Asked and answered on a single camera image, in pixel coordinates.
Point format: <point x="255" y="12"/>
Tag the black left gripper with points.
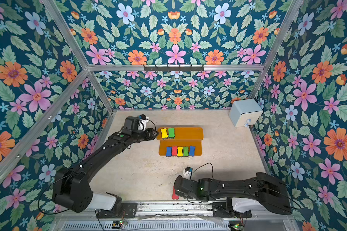
<point x="149" y="134"/>

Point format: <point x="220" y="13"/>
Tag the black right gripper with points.
<point x="179" y="188"/>

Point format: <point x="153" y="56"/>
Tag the red eraser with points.
<point x="174" y="195"/>

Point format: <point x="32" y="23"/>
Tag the yellow eraser shelf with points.
<point x="164" y="133"/>
<point x="180" y="151"/>

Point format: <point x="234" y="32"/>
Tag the green eraser shelf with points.
<point x="185" y="151"/>
<point x="171" y="132"/>

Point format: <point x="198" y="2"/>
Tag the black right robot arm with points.
<point x="261" y="191"/>

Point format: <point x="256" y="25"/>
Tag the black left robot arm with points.
<point x="72" y="185"/>

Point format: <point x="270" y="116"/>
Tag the red eraser lower shelf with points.
<point x="174" y="151"/>

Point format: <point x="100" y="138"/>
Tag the blue eraser lower left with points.
<point x="168" y="151"/>

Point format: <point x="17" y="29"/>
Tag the blue eraser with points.
<point x="192" y="151"/>
<point x="168" y="151"/>

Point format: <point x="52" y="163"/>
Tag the blue eraser lower right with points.
<point x="192" y="151"/>

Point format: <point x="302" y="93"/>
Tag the right small circuit board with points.
<point x="236" y="226"/>

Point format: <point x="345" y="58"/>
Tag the small green circuit board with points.
<point x="119" y="224"/>

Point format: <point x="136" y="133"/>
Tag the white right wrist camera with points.
<point x="187" y="173"/>

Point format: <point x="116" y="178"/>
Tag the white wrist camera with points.
<point x="143" y="120"/>
<point x="187" y="173"/>

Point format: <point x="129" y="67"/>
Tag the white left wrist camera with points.
<point x="143" y="120"/>

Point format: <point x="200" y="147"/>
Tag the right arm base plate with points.
<point x="223" y="210"/>

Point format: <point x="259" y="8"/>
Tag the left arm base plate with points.
<point x="120" y="210"/>

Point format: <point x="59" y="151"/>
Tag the black hook rail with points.
<point x="169" y="68"/>

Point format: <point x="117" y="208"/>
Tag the pale blue wall box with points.
<point x="244" y="113"/>

